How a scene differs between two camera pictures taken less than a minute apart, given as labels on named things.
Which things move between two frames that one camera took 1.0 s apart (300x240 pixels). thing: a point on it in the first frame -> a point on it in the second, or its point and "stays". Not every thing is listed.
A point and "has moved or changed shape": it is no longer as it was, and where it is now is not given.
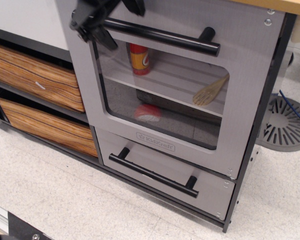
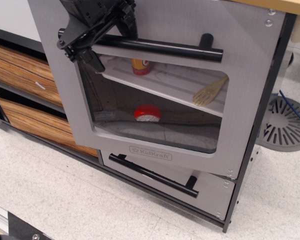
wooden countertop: (297, 7) stays
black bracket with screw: (19, 229) stays
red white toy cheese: (147, 112) stays
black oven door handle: (205, 44) -> (205, 50)
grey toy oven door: (191, 79) has moved or changed shape
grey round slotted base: (281, 129) stays
